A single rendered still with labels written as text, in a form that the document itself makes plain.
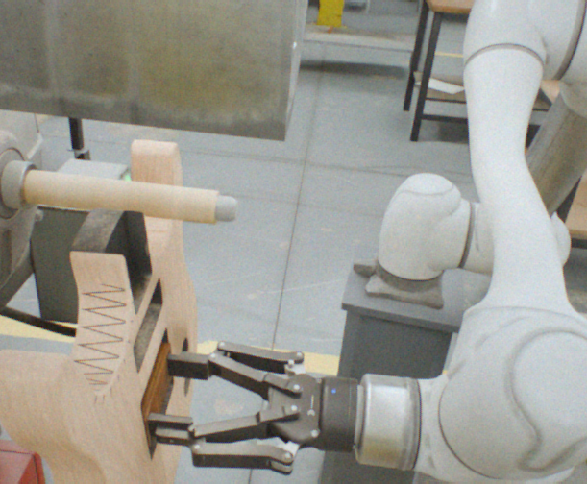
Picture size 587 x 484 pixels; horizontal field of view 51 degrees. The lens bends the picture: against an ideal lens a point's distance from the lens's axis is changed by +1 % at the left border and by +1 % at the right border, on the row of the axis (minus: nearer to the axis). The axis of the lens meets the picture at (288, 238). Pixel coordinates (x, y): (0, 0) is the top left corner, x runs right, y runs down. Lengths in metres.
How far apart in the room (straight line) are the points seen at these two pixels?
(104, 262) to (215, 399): 1.66
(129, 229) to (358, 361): 1.04
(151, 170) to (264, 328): 1.82
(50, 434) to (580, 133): 0.87
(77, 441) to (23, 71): 0.25
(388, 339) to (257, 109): 1.14
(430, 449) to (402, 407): 0.05
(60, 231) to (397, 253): 0.78
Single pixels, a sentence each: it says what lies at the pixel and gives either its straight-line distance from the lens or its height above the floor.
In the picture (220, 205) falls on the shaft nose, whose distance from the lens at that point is 0.58.
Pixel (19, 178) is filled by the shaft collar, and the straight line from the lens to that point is 0.63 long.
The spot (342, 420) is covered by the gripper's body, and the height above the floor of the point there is 1.08.
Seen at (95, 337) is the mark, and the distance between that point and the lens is 0.55.
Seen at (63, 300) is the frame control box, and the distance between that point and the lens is 0.97.
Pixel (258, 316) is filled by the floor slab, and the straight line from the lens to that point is 2.49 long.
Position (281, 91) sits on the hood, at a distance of 0.38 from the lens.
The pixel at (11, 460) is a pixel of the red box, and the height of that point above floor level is 0.62.
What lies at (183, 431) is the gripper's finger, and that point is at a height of 1.05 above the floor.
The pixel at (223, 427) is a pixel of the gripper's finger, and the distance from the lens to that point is 0.64.
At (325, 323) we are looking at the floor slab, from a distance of 2.49.
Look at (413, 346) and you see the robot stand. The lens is 1.48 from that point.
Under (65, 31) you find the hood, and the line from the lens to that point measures 0.40.
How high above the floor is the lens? 1.53
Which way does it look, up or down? 30 degrees down
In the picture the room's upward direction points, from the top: 5 degrees clockwise
